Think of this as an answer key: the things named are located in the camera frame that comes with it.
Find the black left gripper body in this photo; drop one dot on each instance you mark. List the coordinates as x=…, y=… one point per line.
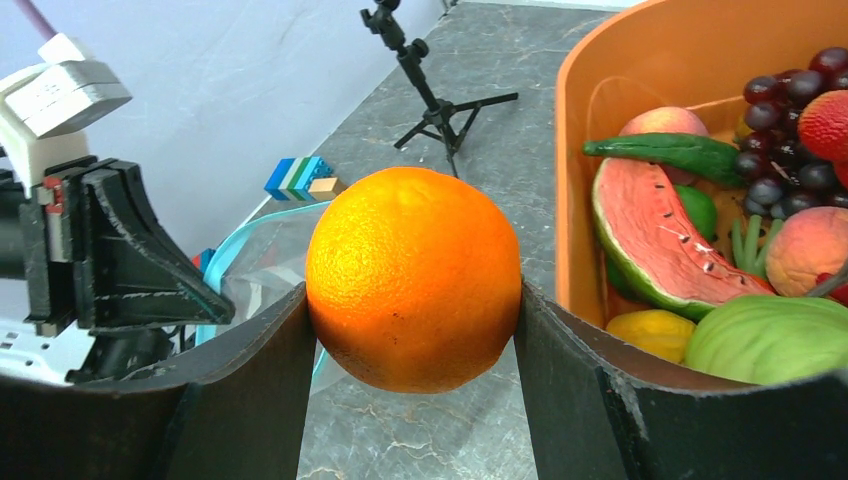
x=36, y=244

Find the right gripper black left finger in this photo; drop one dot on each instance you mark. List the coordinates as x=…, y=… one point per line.
x=231, y=408

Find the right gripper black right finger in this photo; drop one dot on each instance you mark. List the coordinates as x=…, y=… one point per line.
x=599, y=408

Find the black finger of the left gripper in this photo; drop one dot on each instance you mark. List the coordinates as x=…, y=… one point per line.
x=133, y=276

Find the clear zip top bag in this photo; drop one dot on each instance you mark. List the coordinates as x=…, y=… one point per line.
x=259, y=263

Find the orange fruit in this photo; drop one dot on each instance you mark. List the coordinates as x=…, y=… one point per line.
x=413, y=281

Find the dark purple grape bunch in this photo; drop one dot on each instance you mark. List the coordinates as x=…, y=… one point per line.
x=782, y=175

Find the red blue small block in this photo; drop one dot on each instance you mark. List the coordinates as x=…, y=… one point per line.
x=202, y=258

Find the yellow lemon toy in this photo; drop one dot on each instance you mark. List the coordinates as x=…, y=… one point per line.
x=658, y=332

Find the green cabbage toy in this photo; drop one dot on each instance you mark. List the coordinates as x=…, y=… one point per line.
x=761, y=340

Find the watermelon slice toy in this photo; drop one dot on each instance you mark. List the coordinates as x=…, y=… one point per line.
x=645, y=230

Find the blue green white block stack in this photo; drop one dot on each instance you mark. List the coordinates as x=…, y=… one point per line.
x=292, y=177

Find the tan wooden block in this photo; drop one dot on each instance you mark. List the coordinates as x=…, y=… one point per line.
x=326, y=189

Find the green chili pepper toy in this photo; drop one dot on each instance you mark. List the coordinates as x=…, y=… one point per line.
x=704, y=156

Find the pink peach toy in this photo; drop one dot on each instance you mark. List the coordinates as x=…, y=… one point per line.
x=668, y=119

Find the lychee cluster toy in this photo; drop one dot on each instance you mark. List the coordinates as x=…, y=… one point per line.
x=808, y=256

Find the orange plastic bin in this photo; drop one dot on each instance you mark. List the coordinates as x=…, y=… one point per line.
x=696, y=54

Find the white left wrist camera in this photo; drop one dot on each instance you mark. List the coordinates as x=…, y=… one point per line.
x=46, y=107

